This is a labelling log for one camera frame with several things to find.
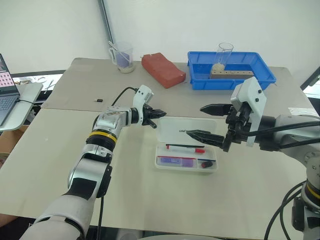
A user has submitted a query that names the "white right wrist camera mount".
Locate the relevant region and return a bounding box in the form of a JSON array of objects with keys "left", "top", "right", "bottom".
[{"left": 229, "top": 76, "right": 268, "bottom": 147}]

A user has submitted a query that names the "clear plastic measuring cup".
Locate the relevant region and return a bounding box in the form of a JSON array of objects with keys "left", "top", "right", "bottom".
[{"left": 108, "top": 40, "right": 136, "bottom": 74}]

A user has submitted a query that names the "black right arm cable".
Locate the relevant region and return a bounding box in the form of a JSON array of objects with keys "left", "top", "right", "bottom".
[{"left": 238, "top": 120, "right": 320, "bottom": 138}]

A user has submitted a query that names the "grey laptop stand table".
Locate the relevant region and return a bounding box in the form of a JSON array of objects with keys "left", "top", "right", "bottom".
[{"left": 0, "top": 82, "right": 44, "bottom": 133}]

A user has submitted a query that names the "white plastic pencil case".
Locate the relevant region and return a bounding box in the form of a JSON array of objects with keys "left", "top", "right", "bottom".
[{"left": 154, "top": 117, "right": 219, "bottom": 174}]

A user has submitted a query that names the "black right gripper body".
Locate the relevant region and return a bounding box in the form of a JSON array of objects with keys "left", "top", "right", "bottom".
[{"left": 222, "top": 102, "right": 253, "bottom": 153}]

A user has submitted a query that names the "cardboard box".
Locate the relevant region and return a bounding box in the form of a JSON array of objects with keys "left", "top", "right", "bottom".
[{"left": 0, "top": 124, "right": 29, "bottom": 154}]

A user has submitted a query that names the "tall clear glass cylinder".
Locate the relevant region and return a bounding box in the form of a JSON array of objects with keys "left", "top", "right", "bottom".
[{"left": 215, "top": 42, "right": 235, "bottom": 74}]

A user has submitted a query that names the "blue plastic bin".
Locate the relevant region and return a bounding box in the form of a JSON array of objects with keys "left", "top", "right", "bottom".
[{"left": 187, "top": 51, "right": 277, "bottom": 91}]

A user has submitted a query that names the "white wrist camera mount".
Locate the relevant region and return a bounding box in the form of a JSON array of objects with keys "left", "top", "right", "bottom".
[
  {"left": 131, "top": 84, "right": 155, "bottom": 126},
  {"left": 229, "top": 76, "right": 268, "bottom": 147}
]

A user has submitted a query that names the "red brick block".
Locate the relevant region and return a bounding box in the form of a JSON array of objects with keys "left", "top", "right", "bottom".
[{"left": 141, "top": 52, "right": 187, "bottom": 89}]

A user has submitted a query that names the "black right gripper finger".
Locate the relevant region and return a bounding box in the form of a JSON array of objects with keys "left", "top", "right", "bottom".
[
  {"left": 186, "top": 128, "right": 226, "bottom": 149},
  {"left": 199, "top": 103, "right": 231, "bottom": 117}
]

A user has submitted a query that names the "black frame bar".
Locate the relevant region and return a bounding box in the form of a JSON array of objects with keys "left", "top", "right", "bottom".
[{"left": 299, "top": 66, "right": 320, "bottom": 91}]

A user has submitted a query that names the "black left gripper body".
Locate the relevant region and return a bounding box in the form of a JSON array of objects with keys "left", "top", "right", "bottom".
[{"left": 142, "top": 105, "right": 158, "bottom": 126}]

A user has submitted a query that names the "clear stirring rod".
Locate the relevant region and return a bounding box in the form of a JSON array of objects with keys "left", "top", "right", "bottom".
[{"left": 108, "top": 41, "right": 133, "bottom": 64}]

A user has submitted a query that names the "wooden block with holes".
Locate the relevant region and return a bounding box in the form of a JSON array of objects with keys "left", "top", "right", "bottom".
[{"left": 209, "top": 69, "right": 254, "bottom": 80}]

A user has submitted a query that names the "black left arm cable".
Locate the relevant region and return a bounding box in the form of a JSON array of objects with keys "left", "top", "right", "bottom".
[{"left": 97, "top": 86, "right": 140, "bottom": 240}]

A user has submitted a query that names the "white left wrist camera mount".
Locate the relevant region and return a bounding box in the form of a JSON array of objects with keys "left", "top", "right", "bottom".
[{"left": 131, "top": 84, "right": 155, "bottom": 126}]

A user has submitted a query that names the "thin black pencil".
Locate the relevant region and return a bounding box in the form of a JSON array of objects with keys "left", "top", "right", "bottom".
[{"left": 165, "top": 143, "right": 205, "bottom": 148}]

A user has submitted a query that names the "grey laptop computer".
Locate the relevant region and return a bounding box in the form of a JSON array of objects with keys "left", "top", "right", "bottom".
[{"left": 0, "top": 53, "right": 21, "bottom": 127}]

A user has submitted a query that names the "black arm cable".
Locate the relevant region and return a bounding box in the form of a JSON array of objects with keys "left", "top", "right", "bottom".
[
  {"left": 238, "top": 120, "right": 320, "bottom": 138},
  {"left": 97, "top": 86, "right": 140, "bottom": 240}
]

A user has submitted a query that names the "purple eraser box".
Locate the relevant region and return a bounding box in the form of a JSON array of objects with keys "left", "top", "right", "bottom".
[{"left": 156, "top": 155, "right": 195, "bottom": 168}]

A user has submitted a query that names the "red whiteboard marker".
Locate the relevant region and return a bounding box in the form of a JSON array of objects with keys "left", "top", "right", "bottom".
[{"left": 165, "top": 144, "right": 207, "bottom": 154}]

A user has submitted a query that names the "metal wall rail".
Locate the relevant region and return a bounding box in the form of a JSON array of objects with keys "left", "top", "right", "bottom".
[{"left": 97, "top": 0, "right": 116, "bottom": 45}]

